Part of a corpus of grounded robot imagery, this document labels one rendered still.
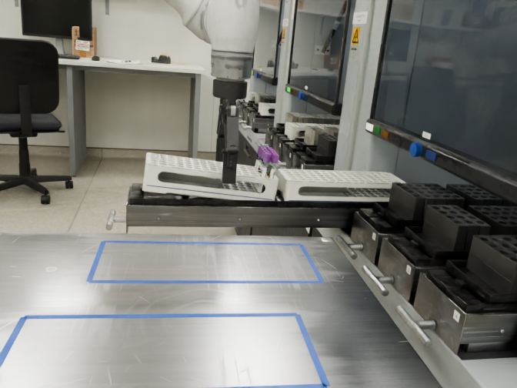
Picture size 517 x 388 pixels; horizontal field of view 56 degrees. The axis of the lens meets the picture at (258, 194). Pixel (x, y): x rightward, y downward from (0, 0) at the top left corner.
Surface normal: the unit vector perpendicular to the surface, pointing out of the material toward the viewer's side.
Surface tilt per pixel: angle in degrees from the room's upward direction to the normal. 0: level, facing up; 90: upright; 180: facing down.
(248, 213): 90
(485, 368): 0
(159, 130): 90
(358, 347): 0
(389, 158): 90
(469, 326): 90
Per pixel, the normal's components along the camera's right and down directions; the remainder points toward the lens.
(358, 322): 0.08, -0.95
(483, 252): -0.98, -0.03
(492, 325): 0.18, 0.31
